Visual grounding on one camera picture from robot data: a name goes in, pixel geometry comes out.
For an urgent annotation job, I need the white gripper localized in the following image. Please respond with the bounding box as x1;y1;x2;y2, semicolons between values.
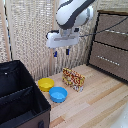
45;27;81;59

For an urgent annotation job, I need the silver drawer handle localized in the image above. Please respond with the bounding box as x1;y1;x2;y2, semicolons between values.
109;28;128;36
96;54;116;66

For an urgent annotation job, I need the yellow plastic bowl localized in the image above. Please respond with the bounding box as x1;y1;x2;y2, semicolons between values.
37;77;56;93

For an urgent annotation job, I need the blue plastic bowl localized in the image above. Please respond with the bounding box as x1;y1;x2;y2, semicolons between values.
48;86;69;104

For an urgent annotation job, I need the dark brown drawer cabinet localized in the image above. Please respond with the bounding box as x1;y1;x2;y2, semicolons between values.
86;9;128;83

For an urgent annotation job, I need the red yellow patterned snack box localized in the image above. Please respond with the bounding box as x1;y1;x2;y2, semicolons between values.
61;67;86;93

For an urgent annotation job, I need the beige woven folding screen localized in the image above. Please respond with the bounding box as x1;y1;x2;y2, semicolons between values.
0;0;128;83

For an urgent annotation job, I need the black fabric storage box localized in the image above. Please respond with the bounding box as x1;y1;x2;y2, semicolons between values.
0;59;52;128

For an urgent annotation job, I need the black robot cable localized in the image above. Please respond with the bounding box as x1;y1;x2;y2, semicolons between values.
79;15;128;38

